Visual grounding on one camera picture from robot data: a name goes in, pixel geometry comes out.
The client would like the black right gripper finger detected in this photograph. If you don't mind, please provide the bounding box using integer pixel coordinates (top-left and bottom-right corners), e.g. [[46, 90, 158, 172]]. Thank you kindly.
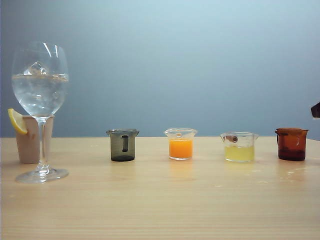
[[310, 101, 320, 119]]

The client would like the grey smoked glass measuring cup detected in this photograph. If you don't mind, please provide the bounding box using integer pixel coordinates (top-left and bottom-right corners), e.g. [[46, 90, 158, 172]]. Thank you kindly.
[[105, 128, 140, 162]]

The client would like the clear wine glass with ice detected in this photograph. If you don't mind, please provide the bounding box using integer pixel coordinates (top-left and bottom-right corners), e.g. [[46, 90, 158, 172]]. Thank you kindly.
[[11, 41, 70, 185]]

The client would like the amber glass measuring cup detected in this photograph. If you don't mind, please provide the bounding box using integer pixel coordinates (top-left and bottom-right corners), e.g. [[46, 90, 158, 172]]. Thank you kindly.
[[274, 127, 309, 161]]

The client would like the clear cup with orange juice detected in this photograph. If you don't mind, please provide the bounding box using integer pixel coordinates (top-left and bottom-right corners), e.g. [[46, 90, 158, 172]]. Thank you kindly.
[[163, 128, 198, 161]]

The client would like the beige paper cup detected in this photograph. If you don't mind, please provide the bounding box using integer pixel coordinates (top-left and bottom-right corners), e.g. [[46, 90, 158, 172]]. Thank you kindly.
[[15, 115, 55, 165]]

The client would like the yellow lemon slice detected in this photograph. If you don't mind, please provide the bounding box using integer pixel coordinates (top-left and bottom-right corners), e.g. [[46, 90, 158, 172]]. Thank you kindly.
[[7, 108, 28, 135]]

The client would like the clear cup with wooden handle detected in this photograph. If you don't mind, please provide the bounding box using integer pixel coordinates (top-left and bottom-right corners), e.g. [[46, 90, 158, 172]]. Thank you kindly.
[[219, 131, 260, 163]]

